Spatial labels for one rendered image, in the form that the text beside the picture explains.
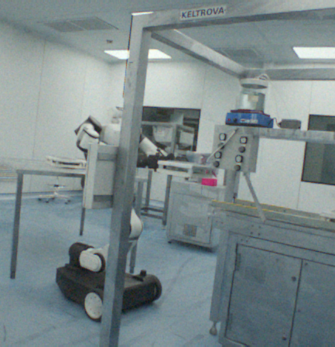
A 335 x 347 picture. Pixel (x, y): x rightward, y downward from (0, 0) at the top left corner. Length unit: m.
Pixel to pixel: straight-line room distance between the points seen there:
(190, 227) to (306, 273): 2.87
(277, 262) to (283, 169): 5.26
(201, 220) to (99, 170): 3.21
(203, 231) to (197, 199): 0.38
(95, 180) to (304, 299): 1.16
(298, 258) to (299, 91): 5.53
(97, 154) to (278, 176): 5.92
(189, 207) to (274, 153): 2.94
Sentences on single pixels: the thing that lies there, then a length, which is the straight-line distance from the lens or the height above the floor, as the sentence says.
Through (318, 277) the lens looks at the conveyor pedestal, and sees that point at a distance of 2.08.
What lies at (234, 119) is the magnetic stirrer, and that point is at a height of 1.30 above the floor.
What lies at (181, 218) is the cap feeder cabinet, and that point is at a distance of 4.85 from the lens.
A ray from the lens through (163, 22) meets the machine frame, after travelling 1.64.
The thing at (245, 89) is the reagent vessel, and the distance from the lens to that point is 2.20.
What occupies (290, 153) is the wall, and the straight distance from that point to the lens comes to 7.30.
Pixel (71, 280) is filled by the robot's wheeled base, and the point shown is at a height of 0.17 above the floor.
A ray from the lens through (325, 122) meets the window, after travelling 7.26.
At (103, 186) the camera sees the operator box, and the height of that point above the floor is 0.93.
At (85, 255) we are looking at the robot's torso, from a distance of 2.93.
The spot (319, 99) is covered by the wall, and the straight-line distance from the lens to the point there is 7.32.
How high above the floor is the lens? 1.10
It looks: 3 degrees down
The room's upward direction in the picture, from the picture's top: 6 degrees clockwise
